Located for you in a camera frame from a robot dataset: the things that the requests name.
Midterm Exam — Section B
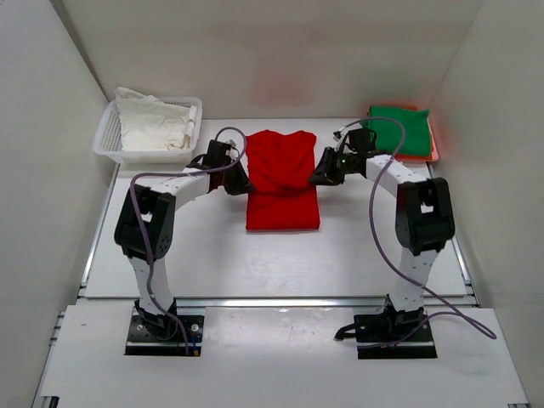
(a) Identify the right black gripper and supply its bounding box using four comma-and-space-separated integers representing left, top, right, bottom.
308, 148, 357, 187

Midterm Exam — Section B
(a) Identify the red t-shirt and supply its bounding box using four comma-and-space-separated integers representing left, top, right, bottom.
246, 130, 320, 232

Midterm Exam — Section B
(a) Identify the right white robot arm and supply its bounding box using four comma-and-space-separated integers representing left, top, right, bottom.
309, 128, 455, 342

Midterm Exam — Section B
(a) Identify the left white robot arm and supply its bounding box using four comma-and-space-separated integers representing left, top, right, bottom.
114, 139, 254, 345

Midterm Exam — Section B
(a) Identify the folded green t-shirt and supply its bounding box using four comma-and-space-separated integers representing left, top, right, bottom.
367, 105, 432, 158

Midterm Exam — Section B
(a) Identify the folded orange t-shirt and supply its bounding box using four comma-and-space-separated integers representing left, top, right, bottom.
365, 101, 439, 164

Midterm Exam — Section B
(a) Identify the crumpled white t-shirt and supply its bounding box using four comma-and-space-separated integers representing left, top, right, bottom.
116, 87, 198, 152

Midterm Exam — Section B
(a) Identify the white plastic basket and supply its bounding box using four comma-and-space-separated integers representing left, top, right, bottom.
93, 97, 202, 164

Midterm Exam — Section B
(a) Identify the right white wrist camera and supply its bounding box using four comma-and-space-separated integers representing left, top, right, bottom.
333, 129, 348, 144

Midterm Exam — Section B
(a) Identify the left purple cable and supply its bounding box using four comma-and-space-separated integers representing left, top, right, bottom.
129, 127, 249, 356

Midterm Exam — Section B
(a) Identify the purple cable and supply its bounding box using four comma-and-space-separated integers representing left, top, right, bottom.
129, 127, 249, 356
333, 116, 497, 350

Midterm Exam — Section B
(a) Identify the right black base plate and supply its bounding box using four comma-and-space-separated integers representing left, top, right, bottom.
333, 306, 438, 360

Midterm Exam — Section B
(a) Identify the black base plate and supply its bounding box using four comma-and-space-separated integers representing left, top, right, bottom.
333, 306, 438, 360
124, 309, 205, 357

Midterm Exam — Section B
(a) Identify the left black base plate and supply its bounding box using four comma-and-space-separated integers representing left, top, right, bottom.
124, 309, 205, 357

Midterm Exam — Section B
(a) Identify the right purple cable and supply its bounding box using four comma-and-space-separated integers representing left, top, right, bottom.
333, 116, 497, 350

